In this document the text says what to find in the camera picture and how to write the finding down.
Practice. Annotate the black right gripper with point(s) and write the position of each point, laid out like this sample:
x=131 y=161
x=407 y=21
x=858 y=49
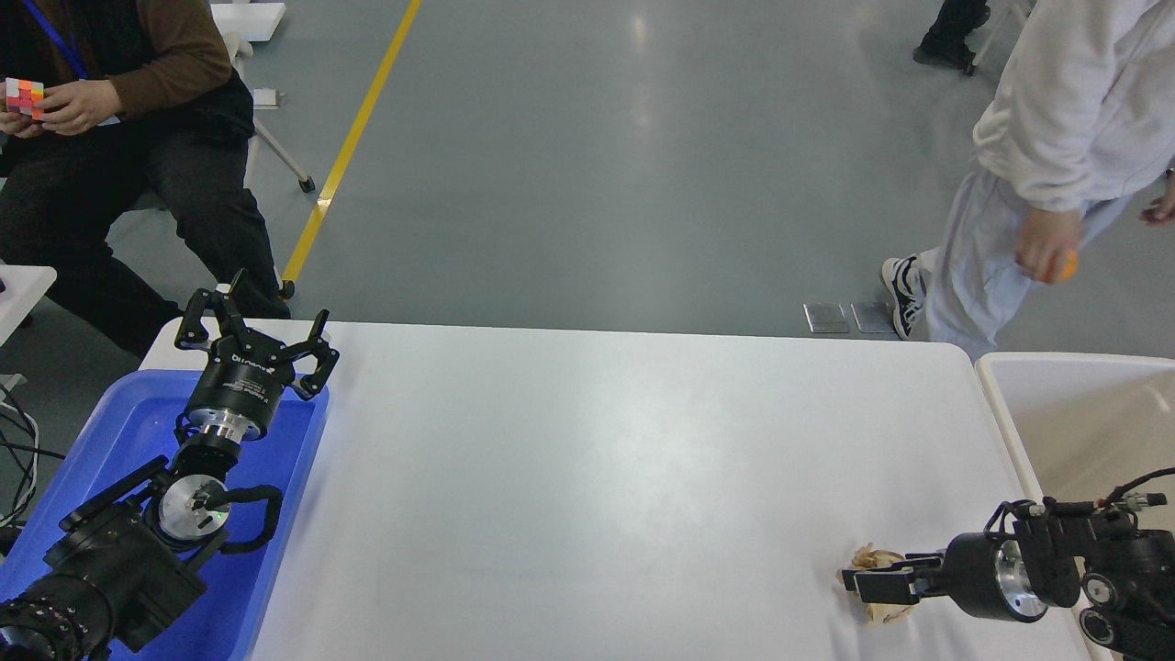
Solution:
x=984 y=575

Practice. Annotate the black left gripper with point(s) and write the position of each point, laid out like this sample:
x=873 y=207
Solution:
x=237 y=386

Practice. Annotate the brown paper ball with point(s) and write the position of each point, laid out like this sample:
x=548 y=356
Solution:
x=868 y=556

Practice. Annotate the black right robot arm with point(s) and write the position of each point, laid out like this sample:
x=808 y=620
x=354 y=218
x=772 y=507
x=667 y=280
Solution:
x=1035 y=555

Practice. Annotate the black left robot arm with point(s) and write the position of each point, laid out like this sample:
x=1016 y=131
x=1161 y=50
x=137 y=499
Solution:
x=127 y=565

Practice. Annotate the white side table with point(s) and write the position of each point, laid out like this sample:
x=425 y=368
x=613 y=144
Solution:
x=24 y=287

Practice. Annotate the grey office chair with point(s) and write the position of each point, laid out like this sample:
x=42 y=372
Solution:
x=239 y=51

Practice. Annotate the metal floor plate right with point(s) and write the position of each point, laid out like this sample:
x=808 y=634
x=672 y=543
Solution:
x=873 y=317

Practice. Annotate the white plastic bin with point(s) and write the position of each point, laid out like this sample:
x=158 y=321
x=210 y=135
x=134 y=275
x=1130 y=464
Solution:
x=1079 y=425

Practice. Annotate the seated person in black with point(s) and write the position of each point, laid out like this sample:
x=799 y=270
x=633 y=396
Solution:
x=139 y=96

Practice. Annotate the white box on floor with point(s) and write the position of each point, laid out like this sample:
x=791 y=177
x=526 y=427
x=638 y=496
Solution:
x=254 y=21

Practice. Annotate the colourful puzzle cube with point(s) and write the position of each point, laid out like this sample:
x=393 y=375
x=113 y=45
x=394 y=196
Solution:
x=22 y=97

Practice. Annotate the orange ball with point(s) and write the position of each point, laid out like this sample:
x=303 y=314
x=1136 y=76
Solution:
x=1061 y=268

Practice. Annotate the person in white clothes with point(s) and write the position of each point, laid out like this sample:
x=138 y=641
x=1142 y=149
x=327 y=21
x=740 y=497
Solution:
x=1080 y=121

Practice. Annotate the person in black trousers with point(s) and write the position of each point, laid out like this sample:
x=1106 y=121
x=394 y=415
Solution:
x=944 y=45

